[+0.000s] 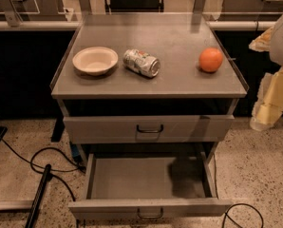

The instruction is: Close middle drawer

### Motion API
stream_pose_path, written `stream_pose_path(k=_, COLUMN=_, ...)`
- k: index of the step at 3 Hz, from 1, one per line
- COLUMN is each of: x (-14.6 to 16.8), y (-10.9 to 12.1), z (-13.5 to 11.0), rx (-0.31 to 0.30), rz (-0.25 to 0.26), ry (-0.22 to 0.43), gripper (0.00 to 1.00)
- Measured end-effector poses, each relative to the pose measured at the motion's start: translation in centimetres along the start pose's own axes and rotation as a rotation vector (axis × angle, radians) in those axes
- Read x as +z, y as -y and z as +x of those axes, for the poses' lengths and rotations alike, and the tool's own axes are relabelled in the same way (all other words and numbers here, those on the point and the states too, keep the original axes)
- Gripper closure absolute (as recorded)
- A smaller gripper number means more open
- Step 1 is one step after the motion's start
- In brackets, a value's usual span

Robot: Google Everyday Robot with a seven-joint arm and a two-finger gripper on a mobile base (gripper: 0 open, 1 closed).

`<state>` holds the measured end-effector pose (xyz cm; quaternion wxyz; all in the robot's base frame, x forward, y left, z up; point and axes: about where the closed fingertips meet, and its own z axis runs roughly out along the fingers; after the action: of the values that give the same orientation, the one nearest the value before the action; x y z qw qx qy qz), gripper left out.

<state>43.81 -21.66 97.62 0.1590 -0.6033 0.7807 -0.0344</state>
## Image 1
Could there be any grey drawer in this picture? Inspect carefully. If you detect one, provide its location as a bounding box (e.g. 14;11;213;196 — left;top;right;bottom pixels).
68;152;232;219
64;115;234;144

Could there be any white paper bowl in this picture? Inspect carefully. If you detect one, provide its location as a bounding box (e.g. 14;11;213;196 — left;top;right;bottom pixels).
72;47;119;76

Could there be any black floor cable right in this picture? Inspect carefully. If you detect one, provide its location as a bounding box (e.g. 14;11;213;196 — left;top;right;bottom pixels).
220;202;265;228

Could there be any grey metal drawer cabinet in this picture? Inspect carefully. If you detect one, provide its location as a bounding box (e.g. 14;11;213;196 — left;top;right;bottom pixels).
49;12;250;166

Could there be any black floor cable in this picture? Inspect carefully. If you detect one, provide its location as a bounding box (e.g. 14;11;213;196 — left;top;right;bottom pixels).
0;131;85;228
220;202;265;228

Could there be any black floor cable left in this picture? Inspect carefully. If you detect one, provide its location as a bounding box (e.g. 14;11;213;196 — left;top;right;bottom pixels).
0;131;85;228

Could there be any black pole on floor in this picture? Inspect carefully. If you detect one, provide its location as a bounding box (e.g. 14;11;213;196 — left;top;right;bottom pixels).
25;164;51;228

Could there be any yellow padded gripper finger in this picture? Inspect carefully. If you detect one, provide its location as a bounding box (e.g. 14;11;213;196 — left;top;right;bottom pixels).
250;117;271;131

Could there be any orange fruit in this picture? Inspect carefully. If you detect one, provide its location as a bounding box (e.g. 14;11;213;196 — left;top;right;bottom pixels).
198;47;223;73

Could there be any white horizontal rail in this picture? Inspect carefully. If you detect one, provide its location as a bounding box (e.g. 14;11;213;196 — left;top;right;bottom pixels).
0;21;274;31

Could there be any grey top drawer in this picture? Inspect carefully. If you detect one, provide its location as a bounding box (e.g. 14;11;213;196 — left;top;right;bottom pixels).
64;115;234;144

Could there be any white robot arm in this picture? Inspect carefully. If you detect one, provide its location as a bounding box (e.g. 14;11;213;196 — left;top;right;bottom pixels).
249;14;283;131

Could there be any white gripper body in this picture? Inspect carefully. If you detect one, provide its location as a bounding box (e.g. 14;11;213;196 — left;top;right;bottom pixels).
252;66;283;124

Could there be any crushed silver soda can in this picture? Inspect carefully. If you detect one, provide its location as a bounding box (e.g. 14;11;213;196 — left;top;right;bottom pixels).
123;49;160;78

